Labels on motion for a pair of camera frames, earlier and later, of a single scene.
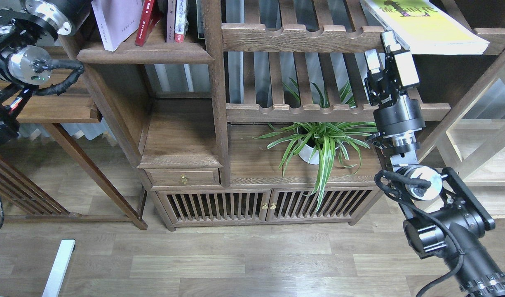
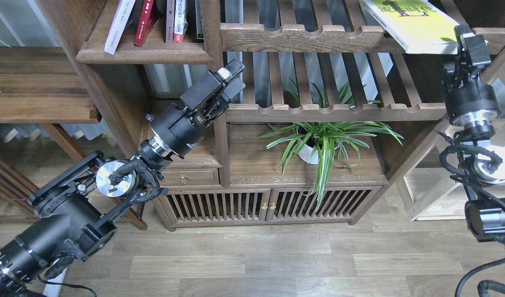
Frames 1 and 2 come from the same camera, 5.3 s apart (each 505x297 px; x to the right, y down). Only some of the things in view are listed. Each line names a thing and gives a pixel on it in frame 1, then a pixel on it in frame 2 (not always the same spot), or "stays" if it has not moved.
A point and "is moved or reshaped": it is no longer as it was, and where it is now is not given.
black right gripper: [384, 86] → [467, 69]
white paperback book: [116, 20] is moved or reshaped
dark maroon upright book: [171, 21] stays
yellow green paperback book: [424, 29] stays
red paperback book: [151, 15] stays
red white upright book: [182, 22] stays
